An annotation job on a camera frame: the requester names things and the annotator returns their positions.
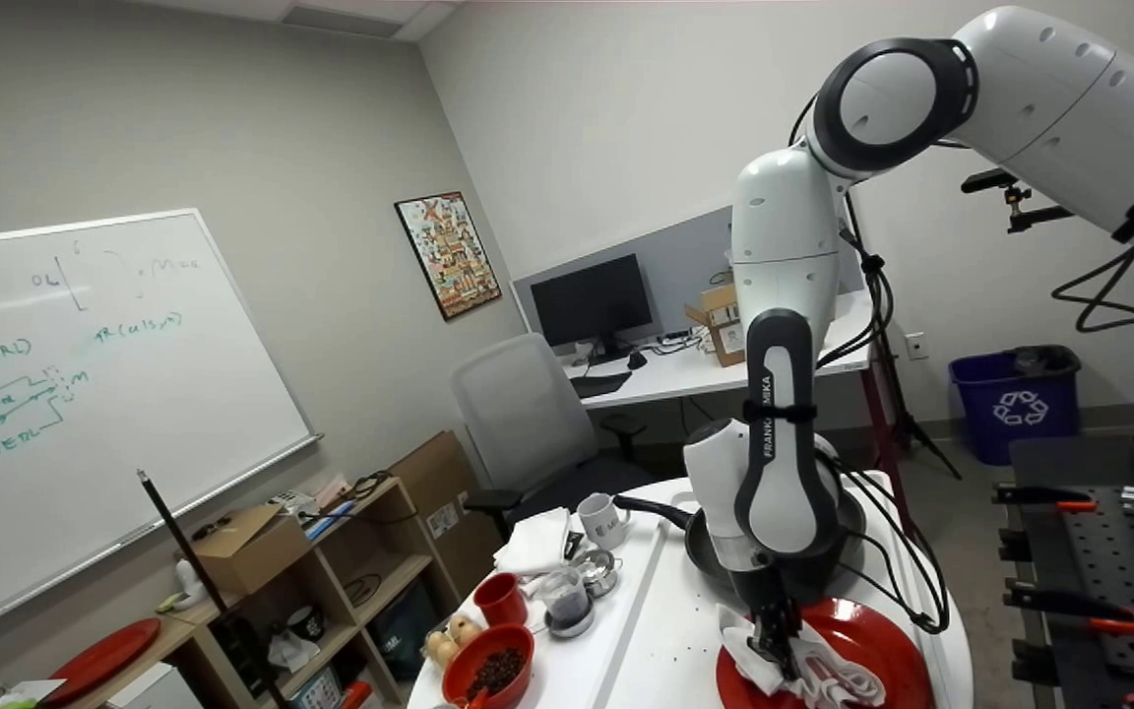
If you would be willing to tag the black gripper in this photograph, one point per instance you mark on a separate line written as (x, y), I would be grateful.
(774, 612)

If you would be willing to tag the white cloth with red stripes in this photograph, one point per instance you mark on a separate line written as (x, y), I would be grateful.
(826, 670)

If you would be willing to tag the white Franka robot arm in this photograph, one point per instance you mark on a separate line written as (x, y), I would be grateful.
(785, 240)

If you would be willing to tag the red plate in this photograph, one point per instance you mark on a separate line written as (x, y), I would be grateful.
(889, 644)

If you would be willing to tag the dark frying pan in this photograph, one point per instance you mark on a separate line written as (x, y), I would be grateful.
(650, 507)

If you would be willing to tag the silver metal cup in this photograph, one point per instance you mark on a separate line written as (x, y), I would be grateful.
(597, 570)

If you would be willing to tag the small grey metal pot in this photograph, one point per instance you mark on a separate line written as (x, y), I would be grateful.
(570, 607)

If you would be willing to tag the white mug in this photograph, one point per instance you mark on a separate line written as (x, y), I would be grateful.
(604, 519)

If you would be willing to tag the plain white napkin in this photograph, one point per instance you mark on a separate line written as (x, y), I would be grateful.
(533, 542)

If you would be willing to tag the black tripod stand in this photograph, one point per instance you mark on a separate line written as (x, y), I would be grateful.
(904, 421)

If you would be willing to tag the red cup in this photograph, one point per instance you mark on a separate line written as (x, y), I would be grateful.
(501, 602)

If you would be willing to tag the red bowl with dark contents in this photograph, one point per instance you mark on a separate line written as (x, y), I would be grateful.
(488, 666)

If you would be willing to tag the white office desk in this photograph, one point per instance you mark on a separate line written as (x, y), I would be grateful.
(659, 379)

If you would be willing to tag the beige round food piece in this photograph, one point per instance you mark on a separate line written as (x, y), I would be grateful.
(461, 631)
(438, 648)

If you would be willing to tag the black keyboard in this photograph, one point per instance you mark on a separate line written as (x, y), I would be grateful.
(601, 384)

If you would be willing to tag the cardboard box with label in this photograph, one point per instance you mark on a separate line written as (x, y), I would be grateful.
(723, 321)

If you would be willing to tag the blue recycling bin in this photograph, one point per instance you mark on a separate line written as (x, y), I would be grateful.
(1013, 400)

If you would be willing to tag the black perforated board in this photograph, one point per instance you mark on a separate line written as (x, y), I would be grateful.
(1120, 566)

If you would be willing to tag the grey office chair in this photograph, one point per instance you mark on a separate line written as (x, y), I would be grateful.
(515, 408)

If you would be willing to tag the black computer monitor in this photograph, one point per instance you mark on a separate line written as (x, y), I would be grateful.
(589, 300)

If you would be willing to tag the wooden shelf unit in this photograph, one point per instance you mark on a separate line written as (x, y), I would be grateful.
(356, 557)

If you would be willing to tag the framed colourful poster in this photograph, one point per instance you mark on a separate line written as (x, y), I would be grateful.
(450, 253)

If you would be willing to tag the flat brown cardboard box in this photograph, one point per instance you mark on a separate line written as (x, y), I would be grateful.
(246, 549)

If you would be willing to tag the black thin pole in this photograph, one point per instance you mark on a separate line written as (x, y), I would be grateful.
(193, 570)

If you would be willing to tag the white container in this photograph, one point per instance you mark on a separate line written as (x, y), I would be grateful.
(155, 691)

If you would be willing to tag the red round disc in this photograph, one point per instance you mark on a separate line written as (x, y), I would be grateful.
(101, 660)

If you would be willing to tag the whiteboard with green writing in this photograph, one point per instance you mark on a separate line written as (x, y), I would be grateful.
(109, 397)

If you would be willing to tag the black camera on boom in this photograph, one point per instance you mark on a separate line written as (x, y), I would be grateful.
(986, 178)

